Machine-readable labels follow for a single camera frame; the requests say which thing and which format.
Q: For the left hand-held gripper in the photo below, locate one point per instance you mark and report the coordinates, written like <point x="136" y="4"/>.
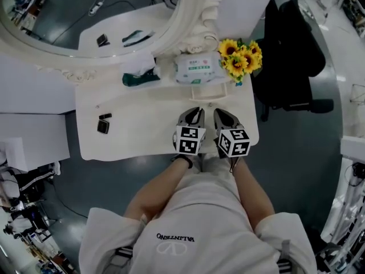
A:
<point x="188" y="141"/>

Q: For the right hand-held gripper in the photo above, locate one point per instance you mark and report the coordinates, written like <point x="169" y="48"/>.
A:
<point x="233" y="144"/>

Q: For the small white drawer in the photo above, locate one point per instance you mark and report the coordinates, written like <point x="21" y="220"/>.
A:
<point x="208" y="91"/>

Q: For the white dressing table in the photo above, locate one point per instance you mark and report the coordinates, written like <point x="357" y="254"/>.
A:
<point x="142" y="136"/>

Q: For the small black rectangular part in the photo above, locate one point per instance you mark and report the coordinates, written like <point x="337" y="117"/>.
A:
<point x="105" y="116"/>

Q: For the small black square compact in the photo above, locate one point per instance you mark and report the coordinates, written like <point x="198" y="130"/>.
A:
<point x="103" y="127"/>

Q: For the person's right forearm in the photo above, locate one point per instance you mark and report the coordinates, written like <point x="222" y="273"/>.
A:
<point x="253" y="193"/>

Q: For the person's left forearm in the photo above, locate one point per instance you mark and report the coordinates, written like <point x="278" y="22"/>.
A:
<point x="154" y="193"/>

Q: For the black wristband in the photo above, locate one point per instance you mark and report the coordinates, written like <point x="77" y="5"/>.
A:
<point x="184" y="160"/>

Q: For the white wet wipes packet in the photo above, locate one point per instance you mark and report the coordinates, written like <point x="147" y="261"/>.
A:
<point x="199" y="67"/>

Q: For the yellow sunflower bouquet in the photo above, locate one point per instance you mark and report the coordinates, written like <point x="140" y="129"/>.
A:
<point x="239" y="61"/>

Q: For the person's white shirt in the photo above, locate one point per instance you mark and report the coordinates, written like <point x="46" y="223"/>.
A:
<point x="205" y="210"/>

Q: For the black office chair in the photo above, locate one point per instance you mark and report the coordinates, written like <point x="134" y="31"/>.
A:
<point x="288" y="53"/>

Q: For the white shelf unit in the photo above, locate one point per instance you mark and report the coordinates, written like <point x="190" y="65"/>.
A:
<point x="350" y="145"/>

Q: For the oval mirror ornate white frame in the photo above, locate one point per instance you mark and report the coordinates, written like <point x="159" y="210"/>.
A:
<point x="182" y="30"/>

